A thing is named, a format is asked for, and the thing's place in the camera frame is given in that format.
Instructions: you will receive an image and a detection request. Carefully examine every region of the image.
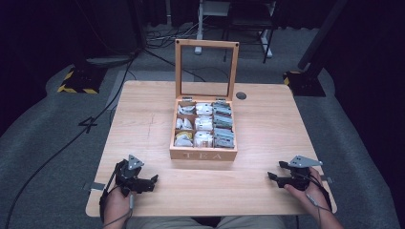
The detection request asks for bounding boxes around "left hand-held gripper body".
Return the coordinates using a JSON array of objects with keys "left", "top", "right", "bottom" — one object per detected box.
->
[{"left": 114, "top": 154, "right": 145, "bottom": 196}]

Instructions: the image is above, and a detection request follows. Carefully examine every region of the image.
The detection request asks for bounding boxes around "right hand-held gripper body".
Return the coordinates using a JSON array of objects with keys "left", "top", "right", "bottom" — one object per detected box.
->
[{"left": 286, "top": 155, "right": 324, "bottom": 192}]

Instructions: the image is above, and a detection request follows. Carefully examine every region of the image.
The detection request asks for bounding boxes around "person's right hand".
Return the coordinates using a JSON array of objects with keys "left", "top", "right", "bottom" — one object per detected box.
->
[{"left": 284, "top": 166, "right": 332, "bottom": 218}]

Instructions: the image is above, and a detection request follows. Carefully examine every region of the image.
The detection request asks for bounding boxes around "person's left hand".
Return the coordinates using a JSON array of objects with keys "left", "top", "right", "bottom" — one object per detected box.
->
[{"left": 103, "top": 185, "right": 139, "bottom": 220}]

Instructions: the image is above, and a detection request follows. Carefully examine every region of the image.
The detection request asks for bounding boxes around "wooden tea box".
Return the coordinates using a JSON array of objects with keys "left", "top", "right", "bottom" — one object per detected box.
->
[{"left": 169, "top": 38, "right": 240, "bottom": 162}]

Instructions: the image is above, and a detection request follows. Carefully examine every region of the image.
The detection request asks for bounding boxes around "group of clear tea bags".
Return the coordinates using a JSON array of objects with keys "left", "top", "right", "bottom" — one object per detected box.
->
[{"left": 176, "top": 103, "right": 196, "bottom": 148}]

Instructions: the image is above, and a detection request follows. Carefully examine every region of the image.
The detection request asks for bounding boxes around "group of grey tea packets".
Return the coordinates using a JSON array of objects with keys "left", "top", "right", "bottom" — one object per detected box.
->
[{"left": 212, "top": 100, "right": 236, "bottom": 149}]

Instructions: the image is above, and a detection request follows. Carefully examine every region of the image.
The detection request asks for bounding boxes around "group of white tea packets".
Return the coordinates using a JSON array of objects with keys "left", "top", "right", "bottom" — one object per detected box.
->
[{"left": 194, "top": 101, "right": 215, "bottom": 149}]

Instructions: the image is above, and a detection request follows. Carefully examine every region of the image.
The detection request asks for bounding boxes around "striped black stand base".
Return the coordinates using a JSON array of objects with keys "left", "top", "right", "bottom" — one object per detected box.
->
[
  {"left": 283, "top": 70, "right": 327, "bottom": 97},
  {"left": 56, "top": 65, "right": 108, "bottom": 95}
]

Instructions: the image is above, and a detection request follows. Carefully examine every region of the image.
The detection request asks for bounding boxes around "black slanted stand pole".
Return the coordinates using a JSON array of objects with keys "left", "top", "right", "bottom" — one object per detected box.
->
[{"left": 297, "top": 0, "right": 350, "bottom": 72}]

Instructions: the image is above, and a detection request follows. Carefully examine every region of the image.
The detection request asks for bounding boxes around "grey left gripper cable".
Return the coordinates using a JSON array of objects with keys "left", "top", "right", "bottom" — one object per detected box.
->
[{"left": 102, "top": 193, "right": 136, "bottom": 229}]

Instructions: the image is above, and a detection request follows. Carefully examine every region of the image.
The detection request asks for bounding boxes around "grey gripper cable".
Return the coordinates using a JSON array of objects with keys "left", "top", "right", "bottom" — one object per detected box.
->
[
  {"left": 102, "top": 193, "right": 136, "bottom": 229},
  {"left": 299, "top": 173, "right": 332, "bottom": 225}
]

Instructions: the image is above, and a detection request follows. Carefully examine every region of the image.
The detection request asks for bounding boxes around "grey right gripper cable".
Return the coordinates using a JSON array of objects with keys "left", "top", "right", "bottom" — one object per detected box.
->
[{"left": 299, "top": 173, "right": 332, "bottom": 225}]

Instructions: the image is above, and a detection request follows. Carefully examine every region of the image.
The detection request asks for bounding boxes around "long black floor cable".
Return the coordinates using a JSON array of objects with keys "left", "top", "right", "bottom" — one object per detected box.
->
[{"left": 4, "top": 47, "right": 138, "bottom": 229}]

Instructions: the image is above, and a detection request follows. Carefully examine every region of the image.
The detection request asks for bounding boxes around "bundle of floor cables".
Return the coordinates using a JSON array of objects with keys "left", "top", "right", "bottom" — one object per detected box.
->
[{"left": 144, "top": 22, "right": 200, "bottom": 51}]

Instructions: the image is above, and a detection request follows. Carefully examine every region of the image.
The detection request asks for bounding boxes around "black metal stand frame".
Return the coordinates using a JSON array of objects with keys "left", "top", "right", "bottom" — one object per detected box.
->
[{"left": 222, "top": 0, "right": 279, "bottom": 64}]

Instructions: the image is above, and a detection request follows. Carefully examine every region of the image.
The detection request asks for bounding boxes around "white desk frame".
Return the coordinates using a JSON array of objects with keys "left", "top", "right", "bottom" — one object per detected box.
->
[{"left": 194, "top": 0, "right": 274, "bottom": 59}]

